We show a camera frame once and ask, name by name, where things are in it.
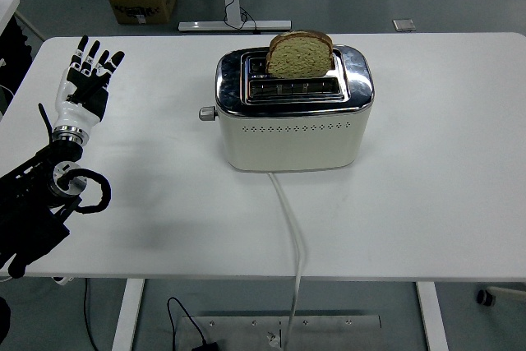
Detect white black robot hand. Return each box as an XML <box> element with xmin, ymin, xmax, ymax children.
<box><xmin>53</xmin><ymin>35</ymin><xmax>126</xmax><ymax>135</ymax></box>

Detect cream chrome two-slot toaster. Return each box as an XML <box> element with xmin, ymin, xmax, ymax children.
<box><xmin>198</xmin><ymin>44</ymin><xmax>376</xmax><ymax>173</ymax></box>

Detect black ribbed equipment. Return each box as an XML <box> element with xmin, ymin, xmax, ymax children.
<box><xmin>0</xmin><ymin>16</ymin><xmax>35</xmax><ymax>118</ymax></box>

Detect white side table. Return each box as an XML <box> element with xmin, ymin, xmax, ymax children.
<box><xmin>0</xmin><ymin>0</ymin><xmax>46</xmax><ymax>42</ymax></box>

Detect brown cardboard box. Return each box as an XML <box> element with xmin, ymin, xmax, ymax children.
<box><xmin>108</xmin><ymin>0</ymin><xmax>178</xmax><ymax>25</ymax></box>

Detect white table leg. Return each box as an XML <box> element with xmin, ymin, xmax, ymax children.
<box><xmin>111</xmin><ymin>278</ymin><xmax>145</xmax><ymax>351</ymax></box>
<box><xmin>415</xmin><ymin>281</ymin><xmax>450</xmax><ymax>351</ymax></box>

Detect brown bread slice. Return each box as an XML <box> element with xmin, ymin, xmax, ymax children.
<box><xmin>265</xmin><ymin>30</ymin><xmax>335</xmax><ymax>80</ymax></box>

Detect grey metal plate with screws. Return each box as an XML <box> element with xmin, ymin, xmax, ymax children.
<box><xmin>180</xmin><ymin>315</ymin><xmax>382</xmax><ymax>351</ymax></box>

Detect chair base with black caster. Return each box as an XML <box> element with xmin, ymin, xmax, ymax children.
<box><xmin>476</xmin><ymin>284</ymin><xmax>526</xmax><ymax>307</ymax></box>

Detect thin black hanging cable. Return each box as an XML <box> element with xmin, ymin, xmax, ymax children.
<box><xmin>83</xmin><ymin>278</ymin><xmax>100</xmax><ymax>351</ymax></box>

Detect white toaster power cord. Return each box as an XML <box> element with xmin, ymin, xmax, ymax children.
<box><xmin>267</xmin><ymin>172</ymin><xmax>307</xmax><ymax>338</ymax></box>

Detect black cable with power adapter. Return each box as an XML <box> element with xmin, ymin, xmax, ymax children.
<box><xmin>166</xmin><ymin>296</ymin><xmax>221</xmax><ymax>351</ymax></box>

